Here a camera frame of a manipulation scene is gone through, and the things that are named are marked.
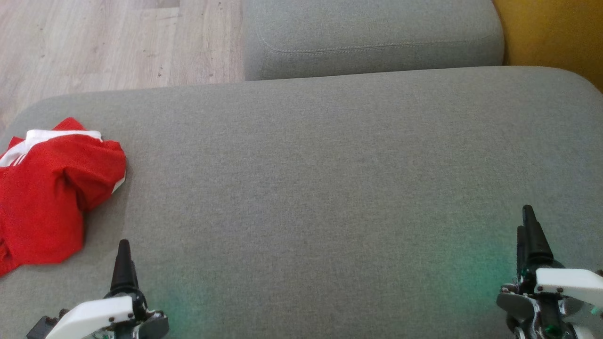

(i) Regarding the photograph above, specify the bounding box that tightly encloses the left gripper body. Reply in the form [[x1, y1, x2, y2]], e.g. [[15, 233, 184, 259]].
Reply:
[[45, 291, 170, 339]]

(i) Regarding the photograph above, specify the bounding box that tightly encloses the yellow sofa back cushion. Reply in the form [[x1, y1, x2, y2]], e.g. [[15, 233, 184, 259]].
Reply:
[[491, 0, 603, 93]]

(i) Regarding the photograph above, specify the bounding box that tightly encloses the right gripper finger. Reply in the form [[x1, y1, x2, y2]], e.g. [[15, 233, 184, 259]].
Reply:
[[522, 205, 564, 270], [516, 226, 527, 279]]

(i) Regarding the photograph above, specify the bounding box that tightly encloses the red Bulls basketball jersey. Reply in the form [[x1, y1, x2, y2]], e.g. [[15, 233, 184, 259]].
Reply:
[[0, 117, 103, 277]]

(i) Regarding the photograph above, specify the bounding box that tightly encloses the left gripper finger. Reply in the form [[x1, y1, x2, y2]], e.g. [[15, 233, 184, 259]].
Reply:
[[110, 239, 140, 296]]

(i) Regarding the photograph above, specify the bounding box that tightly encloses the grey sofa seat cushion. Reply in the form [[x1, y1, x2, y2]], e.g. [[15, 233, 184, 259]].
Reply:
[[243, 0, 505, 81]]

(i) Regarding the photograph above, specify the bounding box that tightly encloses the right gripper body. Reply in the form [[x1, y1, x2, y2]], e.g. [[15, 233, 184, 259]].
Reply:
[[497, 267, 603, 339]]

